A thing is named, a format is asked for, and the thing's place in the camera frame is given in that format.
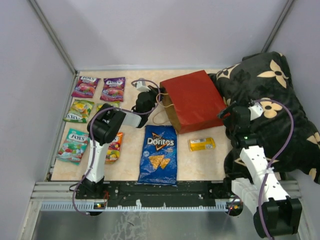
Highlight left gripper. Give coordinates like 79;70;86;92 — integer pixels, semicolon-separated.
143;85;166;116

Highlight twisted paper bag handle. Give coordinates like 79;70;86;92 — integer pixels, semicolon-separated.
152;109;169;125
155;92;174;109

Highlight green Fox's spring tea packet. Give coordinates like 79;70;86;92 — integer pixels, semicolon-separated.
96;101;121;112

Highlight yellow snack bar packet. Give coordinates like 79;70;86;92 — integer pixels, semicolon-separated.
188;137;216;152

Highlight red paper bag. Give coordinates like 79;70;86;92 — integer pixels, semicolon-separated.
160;70;227;134

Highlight purple snack packet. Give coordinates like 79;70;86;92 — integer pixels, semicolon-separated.
71;76;100;98

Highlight orange Fox's fruits packet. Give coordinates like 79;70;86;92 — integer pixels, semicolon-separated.
105;132;124;164

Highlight blue snack packet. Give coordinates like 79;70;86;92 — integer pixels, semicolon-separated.
137;125;178;186

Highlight teal Fox's candy packet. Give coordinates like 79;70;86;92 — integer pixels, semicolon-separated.
55;128;90;165

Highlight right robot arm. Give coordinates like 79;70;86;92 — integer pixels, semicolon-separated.
217;100;303;240

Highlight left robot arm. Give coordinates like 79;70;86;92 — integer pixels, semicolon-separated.
73;85;161;199

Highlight black floral blanket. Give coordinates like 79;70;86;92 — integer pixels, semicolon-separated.
209;51;320;184

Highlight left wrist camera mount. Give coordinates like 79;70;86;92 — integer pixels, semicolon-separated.
132;78;150;92

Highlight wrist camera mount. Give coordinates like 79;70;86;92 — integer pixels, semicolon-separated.
248;100;264;121
132;78;150;92

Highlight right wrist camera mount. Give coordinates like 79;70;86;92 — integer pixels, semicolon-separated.
248;100;264;121

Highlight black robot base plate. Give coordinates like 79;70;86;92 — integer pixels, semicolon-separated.
76;178;235;208

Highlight aluminium frame rail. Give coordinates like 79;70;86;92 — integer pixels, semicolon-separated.
29;180;303;213

